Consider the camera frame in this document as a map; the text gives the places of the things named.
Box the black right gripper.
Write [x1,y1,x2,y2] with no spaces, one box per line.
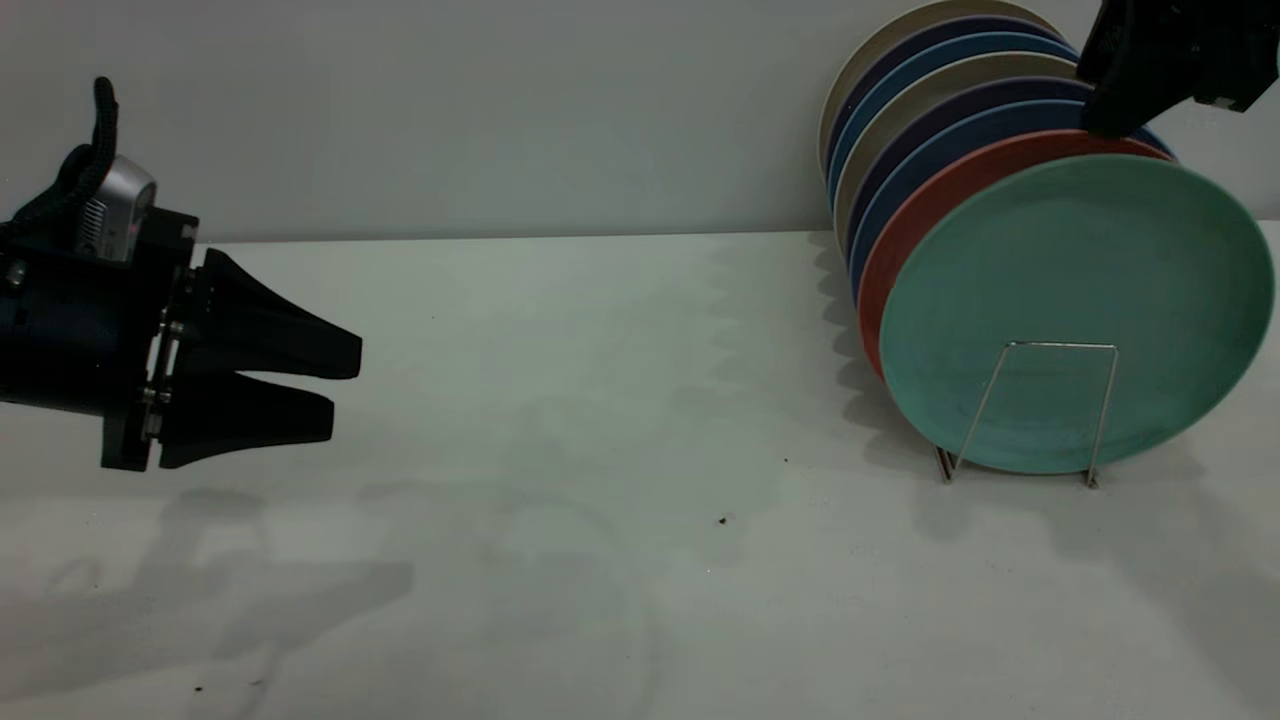
[1076,0,1280,139]

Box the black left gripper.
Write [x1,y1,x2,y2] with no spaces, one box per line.
[0,210,363,473]

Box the green round plate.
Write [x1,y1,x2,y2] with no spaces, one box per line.
[878,153,1276,476]

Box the dark purple round plate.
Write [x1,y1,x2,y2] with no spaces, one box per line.
[825,14,1081,186]
[845,78,1093,266]

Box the beige round plate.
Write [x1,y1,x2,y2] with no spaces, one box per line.
[818,0,1063,171]
[833,52,1083,251]

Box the blue round plate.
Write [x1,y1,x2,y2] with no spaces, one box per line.
[850,98,1176,306]
[828,31,1089,211]

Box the pink round plate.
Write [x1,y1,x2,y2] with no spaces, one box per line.
[858,128,1171,381]

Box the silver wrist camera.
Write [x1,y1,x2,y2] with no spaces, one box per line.
[75,155,158,263]

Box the black braided cable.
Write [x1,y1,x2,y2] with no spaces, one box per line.
[0,77,121,243]

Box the metal wire plate rack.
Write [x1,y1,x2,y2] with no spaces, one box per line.
[935,341,1119,491]

